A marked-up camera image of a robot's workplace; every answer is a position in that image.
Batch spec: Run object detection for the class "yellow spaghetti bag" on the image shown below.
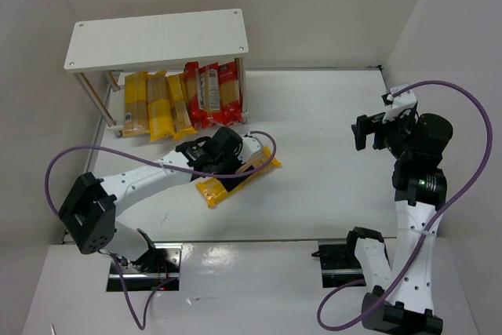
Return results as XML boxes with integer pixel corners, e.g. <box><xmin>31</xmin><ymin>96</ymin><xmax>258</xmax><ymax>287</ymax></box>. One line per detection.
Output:
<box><xmin>167</xmin><ymin>74</ymin><xmax>197</xmax><ymax>140</ymax></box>
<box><xmin>147</xmin><ymin>71</ymin><xmax>175</xmax><ymax>142</ymax></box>
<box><xmin>122</xmin><ymin>71</ymin><xmax>150</xmax><ymax>137</ymax></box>
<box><xmin>195</xmin><ymin>147</ymin><xmax>282</xmax><ymax>208</ymax></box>

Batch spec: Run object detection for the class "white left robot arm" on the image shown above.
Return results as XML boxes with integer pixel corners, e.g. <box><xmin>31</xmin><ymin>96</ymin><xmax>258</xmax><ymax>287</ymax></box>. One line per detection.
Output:
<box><xmin>59</xmin><ymin>127</ymin><xmax>263</xmax><ymax>271</ymax></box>

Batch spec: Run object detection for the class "red spaghetti bag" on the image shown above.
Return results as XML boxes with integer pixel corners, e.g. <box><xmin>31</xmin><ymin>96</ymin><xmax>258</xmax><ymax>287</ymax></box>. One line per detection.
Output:
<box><xmin>184</xmin><ymin>61</ymin><xmax>206</xmax><ymax>129</ymax></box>
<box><xmin>218</xmin><ymin>61</ymin><xmax>242</xmax><ymax>126</ymax></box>
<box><xmin>198</xmin><ymin>63</ymin><xmax>223</xmax><ymax>129</ymax></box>

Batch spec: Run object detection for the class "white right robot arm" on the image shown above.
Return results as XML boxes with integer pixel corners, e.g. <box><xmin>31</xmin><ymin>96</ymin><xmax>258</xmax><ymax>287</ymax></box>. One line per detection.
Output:
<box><xmin>347</xmin><ymin>111</ymin><xmax>453</xmax><ymax>334</ymax></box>

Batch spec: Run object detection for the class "red spaghetti bag left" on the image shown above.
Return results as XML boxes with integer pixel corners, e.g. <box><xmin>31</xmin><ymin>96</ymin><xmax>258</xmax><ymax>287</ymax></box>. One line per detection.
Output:
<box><xmin>184</xmin><ymin>61</ymin><xmax>206</xmax><ymax>129</ymax></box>

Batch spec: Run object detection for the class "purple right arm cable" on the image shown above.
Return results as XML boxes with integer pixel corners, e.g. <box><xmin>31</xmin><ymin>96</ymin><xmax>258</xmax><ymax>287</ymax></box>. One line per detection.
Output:
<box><xmin>316</xmin><ymin>80</ymin><xmax>493</xmax><ymax>330</ymax></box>

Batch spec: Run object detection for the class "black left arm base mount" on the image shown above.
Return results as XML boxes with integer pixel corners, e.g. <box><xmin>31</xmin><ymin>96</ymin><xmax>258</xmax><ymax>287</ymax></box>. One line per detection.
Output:
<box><xmin>117</xmin><ymin>243</ymin><xmax>182</xmax><ymax>292</ymax></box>

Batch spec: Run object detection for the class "red spaghetti bag rightmost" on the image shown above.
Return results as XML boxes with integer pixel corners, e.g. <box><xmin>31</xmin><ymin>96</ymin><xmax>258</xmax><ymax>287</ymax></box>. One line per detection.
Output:
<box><xmin>218</xmin><ymin>61</ymin><xmax>242</xmax><ymax>126</ymax></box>

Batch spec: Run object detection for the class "white two-tier shelf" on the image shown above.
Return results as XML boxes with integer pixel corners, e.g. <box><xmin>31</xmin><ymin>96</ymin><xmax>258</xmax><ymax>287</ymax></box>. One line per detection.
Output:
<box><xmin>64</xmin><ymin>9</ymin><xmax>249</xmax><ymax>137</ymax></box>

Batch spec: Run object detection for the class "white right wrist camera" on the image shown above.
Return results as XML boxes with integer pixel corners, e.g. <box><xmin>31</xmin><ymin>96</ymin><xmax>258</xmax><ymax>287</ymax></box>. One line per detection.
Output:
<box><xmin>382</xmin><ymin>90</ymin><xmax>417</xmax><ymax>124</ymax></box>

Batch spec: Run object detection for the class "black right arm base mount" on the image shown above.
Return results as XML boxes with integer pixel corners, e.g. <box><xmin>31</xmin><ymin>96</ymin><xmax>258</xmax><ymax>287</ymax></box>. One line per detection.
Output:
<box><xmin>311</xmin><ymin>241</ymin><xmax>363</xmax><ymax>288</ymax></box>

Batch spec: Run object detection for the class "red spaghetti bag middle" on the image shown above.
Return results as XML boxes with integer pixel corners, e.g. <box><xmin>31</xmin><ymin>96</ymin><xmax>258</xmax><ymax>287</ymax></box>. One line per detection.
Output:
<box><xmin>198</xmin><ymin>63</ymin><xmax>223</xmax><ymax>129</ymax></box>

